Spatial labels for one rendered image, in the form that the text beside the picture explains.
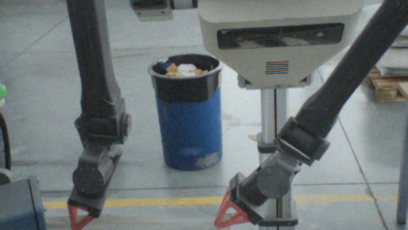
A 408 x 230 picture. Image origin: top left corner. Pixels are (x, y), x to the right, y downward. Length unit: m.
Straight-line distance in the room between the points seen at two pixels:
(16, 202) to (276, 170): 0.41
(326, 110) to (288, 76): 0.57
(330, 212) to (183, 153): 0.98
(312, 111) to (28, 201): 0.47
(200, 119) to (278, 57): 1.93
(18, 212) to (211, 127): 2.67
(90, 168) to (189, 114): 2.33
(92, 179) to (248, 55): 0.59
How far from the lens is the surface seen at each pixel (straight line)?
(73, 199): 1.05
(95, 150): 0.97
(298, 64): 1.43
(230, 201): 1.02
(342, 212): 3.05
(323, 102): 0.91
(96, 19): 0.85
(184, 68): 3.49
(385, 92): 4.44
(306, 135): 0.96
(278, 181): 0.92
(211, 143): 3.40
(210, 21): 1.26
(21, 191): 0.79
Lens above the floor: 1.68
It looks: 23 degrees down
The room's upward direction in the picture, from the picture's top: 4 degrees counter-clockwise
